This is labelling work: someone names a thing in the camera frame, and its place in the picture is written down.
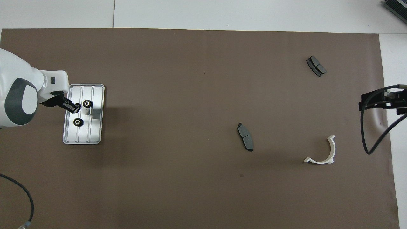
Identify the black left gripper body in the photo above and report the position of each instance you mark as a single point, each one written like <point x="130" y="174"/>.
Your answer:
<point x="52" y="98"/>

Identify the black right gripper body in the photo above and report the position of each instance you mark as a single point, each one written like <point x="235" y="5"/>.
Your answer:
<point x="402" y="103"/>

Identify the black bearing gear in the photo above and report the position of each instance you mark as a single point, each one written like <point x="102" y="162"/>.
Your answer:
<point x="87" y="103"/>
<point x="78" y="122"/>

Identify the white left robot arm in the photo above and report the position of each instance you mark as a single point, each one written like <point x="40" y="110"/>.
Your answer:
<point x="19" y="73"/>

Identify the silver metal tray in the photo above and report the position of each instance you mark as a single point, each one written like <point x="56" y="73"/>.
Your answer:
<point x="95" y="127"/>

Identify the short grey brake pad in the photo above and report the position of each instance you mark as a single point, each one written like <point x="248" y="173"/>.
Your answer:
<point x="316" y="65"/>

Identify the dark ribbed device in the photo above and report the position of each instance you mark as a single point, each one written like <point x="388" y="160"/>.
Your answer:
<point x="397" y="8"/>

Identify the brown table mat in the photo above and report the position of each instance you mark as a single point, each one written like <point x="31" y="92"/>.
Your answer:
<point x="190" y="79"/>

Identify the long grey brake pad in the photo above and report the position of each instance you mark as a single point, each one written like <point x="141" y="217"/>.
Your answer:
<point x="245" y="136"/>

